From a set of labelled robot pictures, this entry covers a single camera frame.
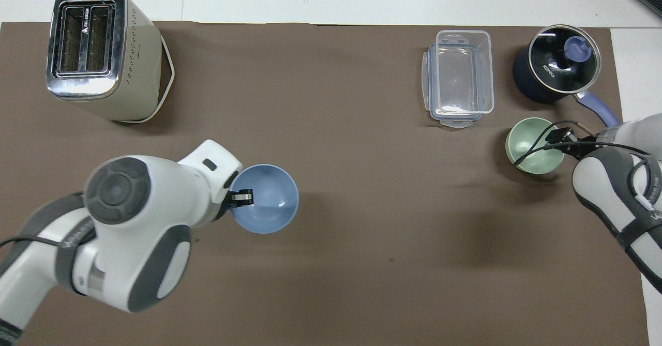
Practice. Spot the cream toaster with chrome top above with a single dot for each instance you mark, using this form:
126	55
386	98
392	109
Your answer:
103	56

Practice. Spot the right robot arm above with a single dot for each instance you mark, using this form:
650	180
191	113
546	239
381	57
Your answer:
615	191

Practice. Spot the clear container lid blue seal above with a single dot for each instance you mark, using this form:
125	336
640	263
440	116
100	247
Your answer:
427	77

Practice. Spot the clear plastic food container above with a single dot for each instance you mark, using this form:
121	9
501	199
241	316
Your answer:
463	72

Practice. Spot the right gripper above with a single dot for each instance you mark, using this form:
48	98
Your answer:
583	148

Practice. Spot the glass pot lid blue knob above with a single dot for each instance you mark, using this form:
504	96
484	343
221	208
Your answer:
556	66

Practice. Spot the green bowl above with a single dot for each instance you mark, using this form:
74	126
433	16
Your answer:
527	141

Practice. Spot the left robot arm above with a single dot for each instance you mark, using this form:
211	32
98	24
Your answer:
129	242

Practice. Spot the blue bowl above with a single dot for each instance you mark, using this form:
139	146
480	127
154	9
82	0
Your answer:
271	201

